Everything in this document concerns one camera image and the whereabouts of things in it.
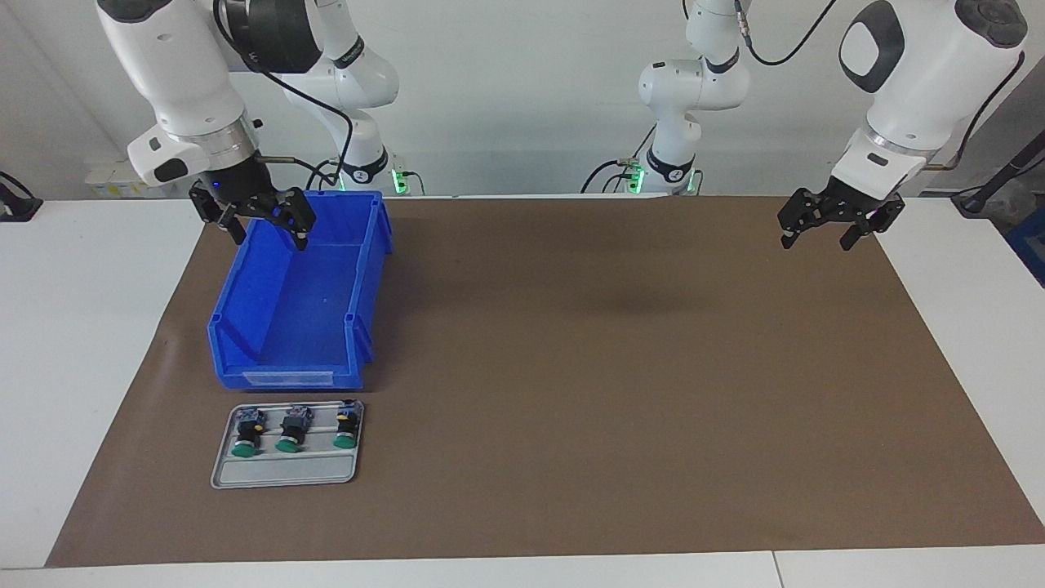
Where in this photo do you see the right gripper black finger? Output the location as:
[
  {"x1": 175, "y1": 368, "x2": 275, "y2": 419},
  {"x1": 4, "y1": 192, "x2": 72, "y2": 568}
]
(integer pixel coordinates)
[
  {"x1": 214, "y1": 201, "x2": 247, "y2": 246},
  {"x1": 274, "y1": 189, "x2": 318, "y2": 251}
]

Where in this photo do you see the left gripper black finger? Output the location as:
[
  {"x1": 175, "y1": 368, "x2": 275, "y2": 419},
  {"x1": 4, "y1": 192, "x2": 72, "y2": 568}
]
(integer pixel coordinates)
[
  {"x1": 841, "y1": 211, "x2": 884, "y2": 252},
  {"x1": 777, "y1": 189, "x2": 824, "y2": 250}
]

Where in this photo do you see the green push button blue block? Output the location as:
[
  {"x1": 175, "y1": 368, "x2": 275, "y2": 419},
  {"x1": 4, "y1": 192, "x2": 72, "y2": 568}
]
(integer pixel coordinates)
[{"x1": 275, "y1": 404, "x2": 314, "y2": 454}]

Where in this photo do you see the green push button white block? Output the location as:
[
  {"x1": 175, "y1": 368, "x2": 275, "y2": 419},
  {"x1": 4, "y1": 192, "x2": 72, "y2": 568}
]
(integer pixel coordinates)
[{"x1": 231, "y1": 407, "x2": 267, "y2": 458}]

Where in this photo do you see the blue plastic storage bin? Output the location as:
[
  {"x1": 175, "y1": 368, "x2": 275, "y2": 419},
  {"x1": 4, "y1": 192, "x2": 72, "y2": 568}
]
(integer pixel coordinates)
[{"x1": 207, "y1": 190, "x2": 394, "y2": 390}]

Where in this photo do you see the black stand pole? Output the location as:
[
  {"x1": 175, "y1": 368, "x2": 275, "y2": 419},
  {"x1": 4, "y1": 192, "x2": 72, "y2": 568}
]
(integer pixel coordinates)
[{"x1": 951, "y1": 131, "x2": 1045, "y2": 215}]

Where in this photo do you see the blue crate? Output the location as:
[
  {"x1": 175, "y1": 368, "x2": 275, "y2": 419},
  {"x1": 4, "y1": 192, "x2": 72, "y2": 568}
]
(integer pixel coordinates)
[{"x1": 1006, "y1": 208, "x2": 1045, "y2": 287}]

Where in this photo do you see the black table clamp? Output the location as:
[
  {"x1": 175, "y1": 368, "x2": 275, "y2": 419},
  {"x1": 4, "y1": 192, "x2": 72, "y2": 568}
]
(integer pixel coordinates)
[{"x1": 0, "y1": 171, "x2": 43, "y2": 223}]

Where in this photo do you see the grey metal tray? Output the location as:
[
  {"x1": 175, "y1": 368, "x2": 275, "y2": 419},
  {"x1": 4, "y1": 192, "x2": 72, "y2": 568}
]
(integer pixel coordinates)
[{"x1": 211, "y1": 399, "x2": 366, "y2": 490}]

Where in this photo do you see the brown table mat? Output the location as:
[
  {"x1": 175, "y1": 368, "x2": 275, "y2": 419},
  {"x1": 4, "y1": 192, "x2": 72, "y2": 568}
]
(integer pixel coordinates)
[{"x1": 45, "y1": 194, "x2": 1045, "y2": 568}]

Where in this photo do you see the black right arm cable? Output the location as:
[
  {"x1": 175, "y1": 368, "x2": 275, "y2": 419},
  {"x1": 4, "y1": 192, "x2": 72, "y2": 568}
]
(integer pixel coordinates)
[{"x1": 214, "y1": 0, "x2": 354, "y2": 190}]

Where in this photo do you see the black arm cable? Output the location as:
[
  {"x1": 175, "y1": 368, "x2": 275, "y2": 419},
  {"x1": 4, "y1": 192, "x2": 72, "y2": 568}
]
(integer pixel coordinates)
[
  {"x1": 733, "y1": 0, "x2": 1025, "y2": 172},
  {"x1": 214, "y1": 0, "x2": 354, "y2": 190}
]

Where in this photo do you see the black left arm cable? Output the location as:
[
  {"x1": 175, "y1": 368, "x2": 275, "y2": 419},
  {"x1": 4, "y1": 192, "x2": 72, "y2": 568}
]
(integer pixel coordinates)
[{"x1": 733, "y1": 0, "x2": 1025, "y2": 172}]

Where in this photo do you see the black left base cable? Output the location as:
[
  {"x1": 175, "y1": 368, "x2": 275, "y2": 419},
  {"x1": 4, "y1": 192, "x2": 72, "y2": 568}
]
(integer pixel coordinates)
[{"x1": 581, "y1": 122, "x2": 658, "y2": 194}]

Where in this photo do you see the green push button yellow ring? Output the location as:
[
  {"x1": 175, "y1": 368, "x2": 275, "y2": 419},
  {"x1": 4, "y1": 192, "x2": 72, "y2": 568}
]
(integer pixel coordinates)
[{"x1": 332, "y1": 400, "x2": 362, "y2": 450}]

